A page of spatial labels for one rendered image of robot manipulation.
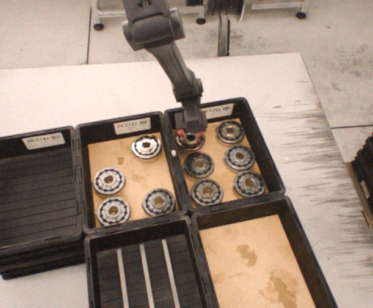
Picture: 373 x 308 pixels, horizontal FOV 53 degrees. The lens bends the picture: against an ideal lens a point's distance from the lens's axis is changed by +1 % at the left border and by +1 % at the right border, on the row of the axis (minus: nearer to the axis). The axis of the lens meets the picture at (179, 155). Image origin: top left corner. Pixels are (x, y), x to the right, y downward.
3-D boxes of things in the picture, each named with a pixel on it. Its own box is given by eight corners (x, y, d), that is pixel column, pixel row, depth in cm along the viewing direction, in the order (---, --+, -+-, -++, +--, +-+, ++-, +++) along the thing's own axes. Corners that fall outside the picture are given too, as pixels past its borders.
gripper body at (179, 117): (207, 129, 121) (209, 115, 115) (176, 132, 120) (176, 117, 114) (204, 113, 124) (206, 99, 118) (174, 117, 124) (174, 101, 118)
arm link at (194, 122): (199, 74, 107) (171, 82, 108) (204, 105, 100) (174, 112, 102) (207, 101, 117) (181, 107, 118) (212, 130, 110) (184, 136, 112)
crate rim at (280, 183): (162, 114, 129) (162, 109, 127) (244, 100, 133) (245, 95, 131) (188, 217, 107) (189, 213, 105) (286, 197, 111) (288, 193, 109)
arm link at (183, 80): (174, -2, 68) (119, 13, 70) (180, 26, 67) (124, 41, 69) (202, 76, 110) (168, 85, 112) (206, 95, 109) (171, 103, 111)
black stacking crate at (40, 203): (-4, 160, 130) (-19, 141, 121) (81, 145, 134) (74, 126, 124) (-12, 272, 108) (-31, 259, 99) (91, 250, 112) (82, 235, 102)
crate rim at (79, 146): (76, 128, 126) (74, 124, 124) (162, 114, 129) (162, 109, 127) (85, 238, 104) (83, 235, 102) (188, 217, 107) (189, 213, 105)
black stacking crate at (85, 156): (82, 145, 134) (75, 125, 124) (163, 131, 137) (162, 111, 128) (92, 249, 112) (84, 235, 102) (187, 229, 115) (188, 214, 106)
